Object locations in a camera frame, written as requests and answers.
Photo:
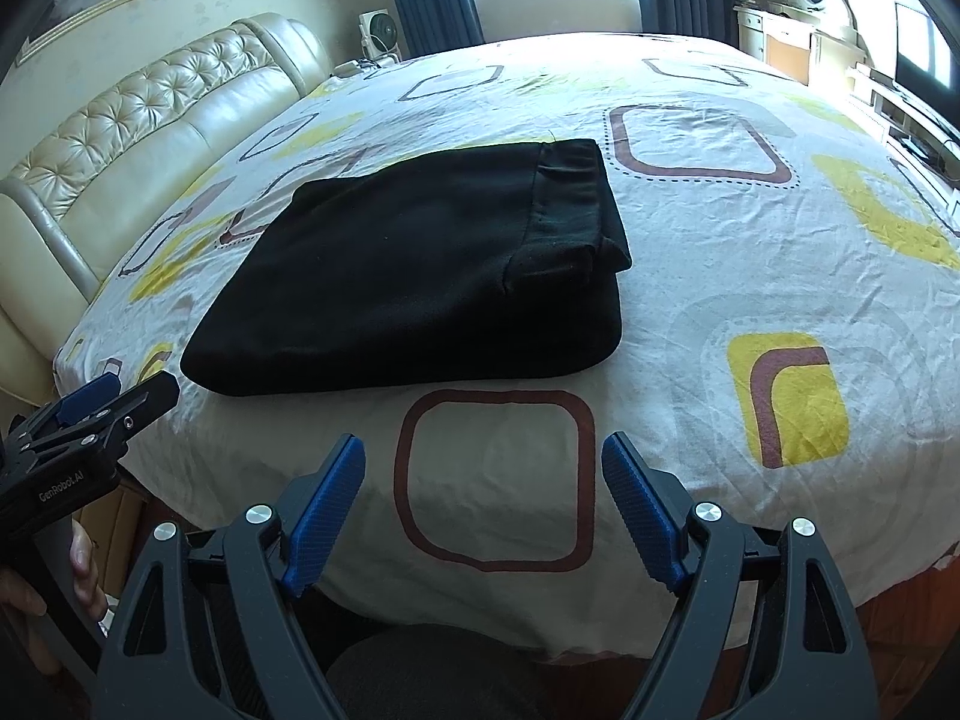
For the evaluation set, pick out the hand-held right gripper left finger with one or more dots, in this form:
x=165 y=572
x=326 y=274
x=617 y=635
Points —
x=326 y=517

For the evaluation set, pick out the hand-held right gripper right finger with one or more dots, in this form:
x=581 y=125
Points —
x=641 y=517

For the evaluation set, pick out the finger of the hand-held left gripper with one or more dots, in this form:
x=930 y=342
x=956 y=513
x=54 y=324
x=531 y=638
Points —
x=86 y=394
x=150 y=394

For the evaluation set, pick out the black pants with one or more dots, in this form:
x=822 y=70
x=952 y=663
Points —
x=390 y=285

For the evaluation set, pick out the person's left hand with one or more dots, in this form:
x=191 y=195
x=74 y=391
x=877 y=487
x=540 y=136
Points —
x=86 y=562

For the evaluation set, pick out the cream tufted leather headboard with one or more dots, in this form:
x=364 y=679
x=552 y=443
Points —
x=150 y=112

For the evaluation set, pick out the brown bed base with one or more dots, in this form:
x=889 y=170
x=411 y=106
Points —
x=915 y=600

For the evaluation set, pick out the white patterned bedsheet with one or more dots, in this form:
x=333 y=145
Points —
x=712 y=240

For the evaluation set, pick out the white bedside device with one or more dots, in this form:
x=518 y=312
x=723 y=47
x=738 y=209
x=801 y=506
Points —
x=356 y=67

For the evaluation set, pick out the white fan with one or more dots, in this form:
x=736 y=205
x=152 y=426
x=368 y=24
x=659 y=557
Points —
x=379 y=34

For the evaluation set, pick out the white television stand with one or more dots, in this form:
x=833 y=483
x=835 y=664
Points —
x=900 y=109

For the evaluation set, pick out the white dresser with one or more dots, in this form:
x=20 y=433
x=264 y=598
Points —
x=780 y=37

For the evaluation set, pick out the black television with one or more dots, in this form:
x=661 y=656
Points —
x=922 y=52

